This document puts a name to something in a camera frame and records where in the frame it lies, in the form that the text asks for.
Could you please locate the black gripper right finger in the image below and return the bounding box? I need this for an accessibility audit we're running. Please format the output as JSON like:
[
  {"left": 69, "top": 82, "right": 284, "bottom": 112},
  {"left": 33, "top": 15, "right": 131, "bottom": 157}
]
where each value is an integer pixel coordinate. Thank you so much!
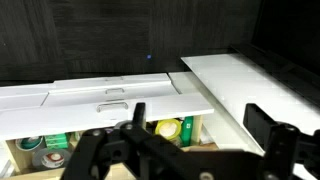
[{"left": 242, "top": 102, "right": 278, "bottom": 152}]

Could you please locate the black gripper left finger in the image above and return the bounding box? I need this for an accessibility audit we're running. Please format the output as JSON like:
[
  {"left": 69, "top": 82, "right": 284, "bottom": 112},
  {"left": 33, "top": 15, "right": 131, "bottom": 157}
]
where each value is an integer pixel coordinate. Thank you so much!
[{"left": 132, "top": 102, "right": 147, "bottom": 130}]

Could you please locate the white drawer holding tape rolls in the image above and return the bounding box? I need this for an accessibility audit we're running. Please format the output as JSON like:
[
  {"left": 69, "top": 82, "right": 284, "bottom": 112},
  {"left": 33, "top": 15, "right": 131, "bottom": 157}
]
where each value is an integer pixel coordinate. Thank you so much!
[{"left": 0, "top": 92, "right": 219, "bottom": 180}]

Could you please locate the tall green box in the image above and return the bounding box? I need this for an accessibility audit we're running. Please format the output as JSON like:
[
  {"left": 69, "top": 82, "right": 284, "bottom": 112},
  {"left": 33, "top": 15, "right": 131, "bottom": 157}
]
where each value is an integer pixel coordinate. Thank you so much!
[{"left": 181, "top": 115, "right": 195, "bottom": 147}]

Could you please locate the flat green box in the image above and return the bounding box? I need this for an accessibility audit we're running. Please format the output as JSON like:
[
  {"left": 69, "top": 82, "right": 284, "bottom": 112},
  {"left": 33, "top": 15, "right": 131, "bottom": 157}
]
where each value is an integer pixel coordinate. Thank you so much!
[{"left": 43, "top": 132, "right": 70, "bottom": 150}]

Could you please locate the green round container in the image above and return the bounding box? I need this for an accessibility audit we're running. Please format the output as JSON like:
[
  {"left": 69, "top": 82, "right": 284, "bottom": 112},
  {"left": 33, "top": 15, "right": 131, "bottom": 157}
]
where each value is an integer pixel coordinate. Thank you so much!
[{"left": 15, "top": 135, "right": 45, "bottom": 152}]

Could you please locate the large metal drawer handle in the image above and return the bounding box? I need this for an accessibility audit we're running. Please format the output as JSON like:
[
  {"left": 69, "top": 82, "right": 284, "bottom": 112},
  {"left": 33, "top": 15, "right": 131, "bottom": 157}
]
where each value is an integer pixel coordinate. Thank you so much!
[{"left": 96, "top": 101, "right": 130, "bottom": 114}]

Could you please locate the white cabinet frame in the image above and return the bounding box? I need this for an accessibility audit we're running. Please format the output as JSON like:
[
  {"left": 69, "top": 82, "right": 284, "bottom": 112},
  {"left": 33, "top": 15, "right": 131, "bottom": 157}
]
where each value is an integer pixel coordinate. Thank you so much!
[{"left": 168, "top": 71, "right": 265, "bottom": 156}]

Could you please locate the grey duct tape roll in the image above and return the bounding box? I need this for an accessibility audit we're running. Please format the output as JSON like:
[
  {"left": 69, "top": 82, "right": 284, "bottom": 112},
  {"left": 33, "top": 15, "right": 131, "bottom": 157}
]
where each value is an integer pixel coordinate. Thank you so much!
[{"left": 31, "top": 147, "right": 72, "bottom": 170}]

